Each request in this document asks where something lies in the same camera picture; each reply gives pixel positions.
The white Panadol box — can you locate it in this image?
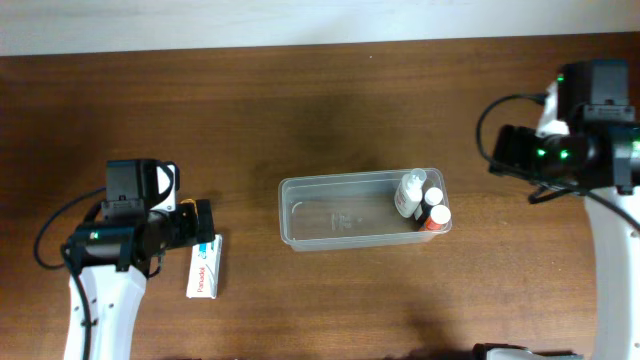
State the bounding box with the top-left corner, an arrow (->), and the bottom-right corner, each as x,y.
186,234 -> 223,299

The dark bottle white cap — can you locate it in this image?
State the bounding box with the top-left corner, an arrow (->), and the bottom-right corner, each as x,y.
414,187 -> 444,225

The orange bottle white cap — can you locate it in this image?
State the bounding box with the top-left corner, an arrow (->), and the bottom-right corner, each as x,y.
420,205 -> 451,231

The white spray bottle clear cap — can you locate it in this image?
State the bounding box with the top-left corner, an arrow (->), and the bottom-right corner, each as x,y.
394,168 -> 427,218

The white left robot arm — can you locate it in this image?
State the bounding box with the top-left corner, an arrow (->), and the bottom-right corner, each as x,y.
61,199 -> 223,359

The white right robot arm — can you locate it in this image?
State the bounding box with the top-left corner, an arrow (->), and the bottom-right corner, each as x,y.
479,71 -> 639,359

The clear plastic container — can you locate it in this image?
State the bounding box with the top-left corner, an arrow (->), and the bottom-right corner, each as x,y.
279,169 -> 453,252

